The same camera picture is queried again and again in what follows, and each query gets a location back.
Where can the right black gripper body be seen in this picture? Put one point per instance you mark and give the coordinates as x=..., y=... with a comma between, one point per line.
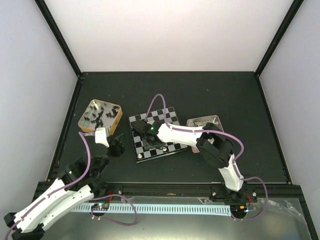
x=148, y=144

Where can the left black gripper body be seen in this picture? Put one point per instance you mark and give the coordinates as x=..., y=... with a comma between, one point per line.
x=118, y=149

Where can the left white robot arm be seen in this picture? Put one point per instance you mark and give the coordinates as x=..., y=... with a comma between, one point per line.
x=79, y=182

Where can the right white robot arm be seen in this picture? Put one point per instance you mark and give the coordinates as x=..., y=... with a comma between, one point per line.
x=213, y=145

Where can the black white chess board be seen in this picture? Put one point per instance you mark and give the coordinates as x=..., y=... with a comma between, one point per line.
x=167, y=116

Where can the small circuit board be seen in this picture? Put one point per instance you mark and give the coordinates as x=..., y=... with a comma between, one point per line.
x=100, y=207

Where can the gold tin box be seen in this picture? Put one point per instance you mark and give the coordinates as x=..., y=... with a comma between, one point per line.
x=100, y=114

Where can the pink tin box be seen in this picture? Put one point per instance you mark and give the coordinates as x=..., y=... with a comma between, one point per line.
x=207, y=122

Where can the white slotted cable duct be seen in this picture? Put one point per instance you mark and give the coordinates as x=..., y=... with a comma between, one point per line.
x=158, y=209

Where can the black aluminium frame rail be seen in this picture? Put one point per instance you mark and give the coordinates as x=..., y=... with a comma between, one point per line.
x=214, y=191

